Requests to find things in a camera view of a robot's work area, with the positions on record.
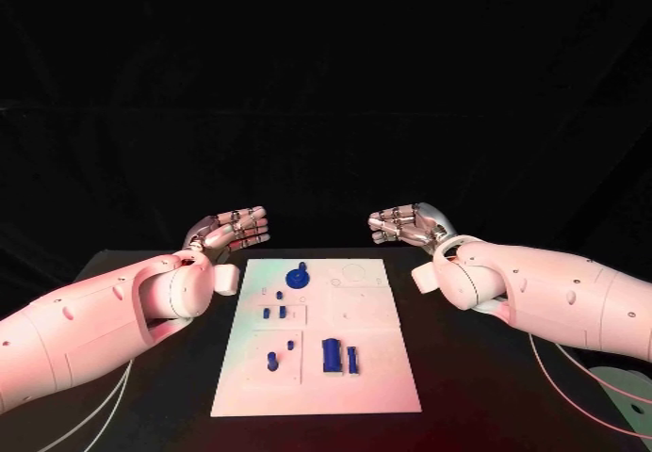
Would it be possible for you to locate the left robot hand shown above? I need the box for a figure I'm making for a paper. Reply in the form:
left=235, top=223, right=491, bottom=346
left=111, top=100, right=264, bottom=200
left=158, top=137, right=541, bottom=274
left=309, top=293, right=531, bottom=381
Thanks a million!
left=181, top=205, right=272, bottom=265

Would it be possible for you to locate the large blue cylinder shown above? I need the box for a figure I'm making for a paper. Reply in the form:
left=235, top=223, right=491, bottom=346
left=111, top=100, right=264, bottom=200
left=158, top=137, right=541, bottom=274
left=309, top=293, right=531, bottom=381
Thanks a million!
left=321, top=337, right=342, bottom=374

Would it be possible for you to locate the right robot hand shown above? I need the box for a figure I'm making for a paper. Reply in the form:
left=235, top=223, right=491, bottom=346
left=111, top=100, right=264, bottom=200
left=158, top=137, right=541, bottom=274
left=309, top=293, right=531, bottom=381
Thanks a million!
left=367, top=202, right=460, bottom=255

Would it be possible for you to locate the white task board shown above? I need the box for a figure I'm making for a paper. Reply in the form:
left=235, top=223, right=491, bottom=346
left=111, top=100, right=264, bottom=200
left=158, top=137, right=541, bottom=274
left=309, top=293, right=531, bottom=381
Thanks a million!
left=210, top=258, right=424, bottom=418

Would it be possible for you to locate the pale grey plate with hole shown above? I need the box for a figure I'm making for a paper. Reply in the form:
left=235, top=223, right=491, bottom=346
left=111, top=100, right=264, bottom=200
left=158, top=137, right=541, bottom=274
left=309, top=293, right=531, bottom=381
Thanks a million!
left=585, top=365, right=652, bottom=448

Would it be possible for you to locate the blue gear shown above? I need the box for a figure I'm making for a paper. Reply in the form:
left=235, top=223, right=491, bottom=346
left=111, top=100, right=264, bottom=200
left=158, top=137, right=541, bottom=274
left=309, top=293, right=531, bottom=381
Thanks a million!
left=285, top=261, right=313, bottom=291

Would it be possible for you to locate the white cable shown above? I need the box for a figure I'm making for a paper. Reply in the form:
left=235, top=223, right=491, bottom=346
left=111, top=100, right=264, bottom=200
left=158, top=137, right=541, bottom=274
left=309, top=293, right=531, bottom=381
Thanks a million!
left=553, top=343, right=652, bottom=404
left=93, top=374, right=130, bottom=452
left=527, top=333, right=652, bottom=442
left=35, top=359, right=137, bottom=452

